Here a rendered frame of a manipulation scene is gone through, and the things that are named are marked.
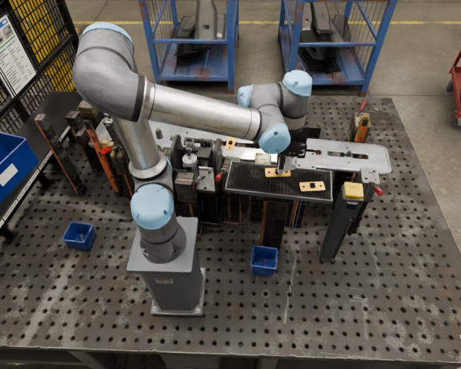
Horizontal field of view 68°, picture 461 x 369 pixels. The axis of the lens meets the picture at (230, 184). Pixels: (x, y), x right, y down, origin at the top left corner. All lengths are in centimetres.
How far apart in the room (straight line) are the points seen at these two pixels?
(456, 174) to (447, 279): 165
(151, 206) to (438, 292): 124
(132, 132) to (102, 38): 25
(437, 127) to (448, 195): 82
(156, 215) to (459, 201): 254
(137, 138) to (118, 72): 27
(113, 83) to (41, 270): 120
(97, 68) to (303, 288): 117
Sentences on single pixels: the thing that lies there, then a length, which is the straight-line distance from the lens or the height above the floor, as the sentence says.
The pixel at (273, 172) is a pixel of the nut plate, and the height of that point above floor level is 122.
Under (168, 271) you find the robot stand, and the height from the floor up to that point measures 110.
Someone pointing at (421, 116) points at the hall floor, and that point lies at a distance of 375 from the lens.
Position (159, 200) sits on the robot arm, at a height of 133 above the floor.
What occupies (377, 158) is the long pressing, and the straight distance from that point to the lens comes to 163.
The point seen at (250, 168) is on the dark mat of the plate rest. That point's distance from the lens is 125.
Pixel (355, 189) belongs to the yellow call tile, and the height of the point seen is 116.
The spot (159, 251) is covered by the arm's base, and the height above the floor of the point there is 116.
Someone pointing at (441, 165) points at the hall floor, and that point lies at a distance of 332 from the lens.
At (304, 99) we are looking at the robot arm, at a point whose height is 154.
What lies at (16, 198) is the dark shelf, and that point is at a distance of 160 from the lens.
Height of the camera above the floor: 208
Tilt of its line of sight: 50 degrees down
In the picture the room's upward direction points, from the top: 2 degrees counter-clockwise
